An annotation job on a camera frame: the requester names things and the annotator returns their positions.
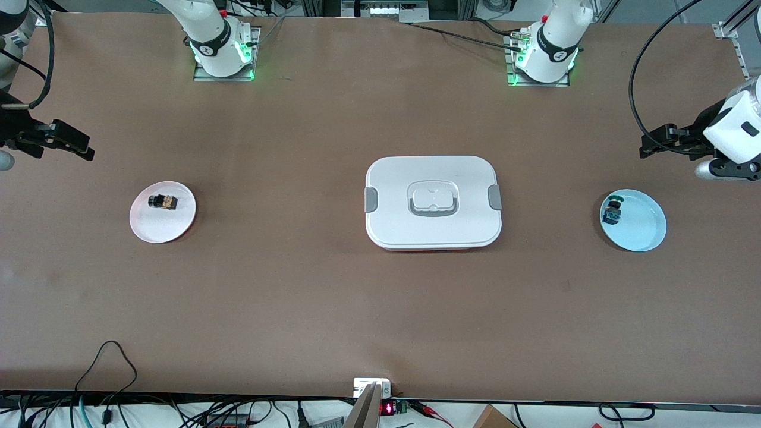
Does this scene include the light blue round plate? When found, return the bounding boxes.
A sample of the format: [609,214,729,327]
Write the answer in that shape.
[599,189,668,253]

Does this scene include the pink round plate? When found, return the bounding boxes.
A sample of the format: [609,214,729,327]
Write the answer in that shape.
[129,181,197,244]

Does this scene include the white lunch box grey clasps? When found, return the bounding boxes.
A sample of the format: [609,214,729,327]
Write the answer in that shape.
[364,155,503,251]

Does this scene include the white lit power strip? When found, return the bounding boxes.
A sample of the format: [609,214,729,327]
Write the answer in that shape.
[341,0,430,20]

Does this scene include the brown cardboard box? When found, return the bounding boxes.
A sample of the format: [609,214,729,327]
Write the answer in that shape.
[473,404,519,428]

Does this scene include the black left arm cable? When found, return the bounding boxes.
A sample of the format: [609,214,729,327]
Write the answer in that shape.
[628,0,703,142]

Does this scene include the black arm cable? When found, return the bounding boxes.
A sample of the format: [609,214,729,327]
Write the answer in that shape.
[628,0,703,142]
[0,0,56,111]

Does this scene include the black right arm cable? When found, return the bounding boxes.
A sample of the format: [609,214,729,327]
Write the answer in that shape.
[0,0,56,111]

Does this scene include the aluminium frame rail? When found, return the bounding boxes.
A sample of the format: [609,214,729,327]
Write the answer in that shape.
[712,0,761,81]

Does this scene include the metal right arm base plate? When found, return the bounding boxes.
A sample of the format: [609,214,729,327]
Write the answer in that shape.
[193,26,261,82]

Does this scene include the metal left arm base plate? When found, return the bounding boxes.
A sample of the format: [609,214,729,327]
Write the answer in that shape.
[504,33,571,88]

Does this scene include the thin black looped cable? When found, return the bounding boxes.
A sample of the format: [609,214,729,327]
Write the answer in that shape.
[73,340,139,394]

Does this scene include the black cable across table edge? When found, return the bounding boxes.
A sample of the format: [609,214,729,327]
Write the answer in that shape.
[409,21,525,49]

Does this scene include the black coiled cable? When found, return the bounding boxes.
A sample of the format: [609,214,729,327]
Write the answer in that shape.
[597,402,656,423]

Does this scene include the red clip wires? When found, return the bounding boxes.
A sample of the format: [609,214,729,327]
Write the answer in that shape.
[413,402,454,426]

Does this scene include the silver metal bracket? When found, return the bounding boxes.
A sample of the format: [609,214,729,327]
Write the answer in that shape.
[345,378,393,428]

